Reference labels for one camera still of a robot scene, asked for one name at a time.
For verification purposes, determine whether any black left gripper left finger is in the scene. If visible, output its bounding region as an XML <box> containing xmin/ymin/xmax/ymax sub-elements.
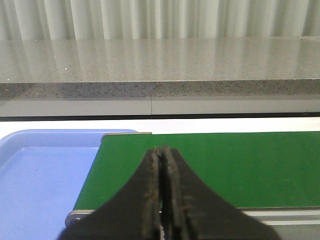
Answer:
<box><xmin>58</xmin><ymin>149</ymin><xmax>161</xmax><ymax>240</ymax></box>

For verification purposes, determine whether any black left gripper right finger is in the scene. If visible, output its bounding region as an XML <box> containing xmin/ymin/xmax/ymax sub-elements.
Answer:
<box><xmin>160</xmin><ymin>145</ymin><xmax>280</xmax><ymax>240</ymax></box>

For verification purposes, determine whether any green conveyor belt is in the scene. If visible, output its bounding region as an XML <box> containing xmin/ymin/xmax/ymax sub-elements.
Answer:
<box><xmin>73</xmin><ymin>130</ymin><xmax>320</xmax><ymax>210</ymax></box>

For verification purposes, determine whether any blue plastic tray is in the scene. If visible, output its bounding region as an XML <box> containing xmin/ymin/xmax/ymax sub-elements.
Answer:
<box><xmin>0</xmin><ymin>128</ymin><xmax>140</xmax><ymax>240</ymax></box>

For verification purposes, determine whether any grey stone counter slab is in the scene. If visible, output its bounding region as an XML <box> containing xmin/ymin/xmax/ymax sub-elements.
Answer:
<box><xmin>0</xmin><ymin>36</ymin><xmax>320</xmax><ymax>100</ymax></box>

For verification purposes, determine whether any white pleated curtain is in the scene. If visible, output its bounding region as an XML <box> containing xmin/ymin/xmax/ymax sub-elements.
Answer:
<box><xmin>0</xmin><ymin>0</ymin><xmax>320</xmax><ymax>41</ymax></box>

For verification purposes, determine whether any aluminium conveyor frame rail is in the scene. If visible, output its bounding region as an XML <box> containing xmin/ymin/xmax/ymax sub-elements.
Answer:
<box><xmin>65</xmin><ymin>131</ymin><xmax>320</xmax><ymax>229</ymax></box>

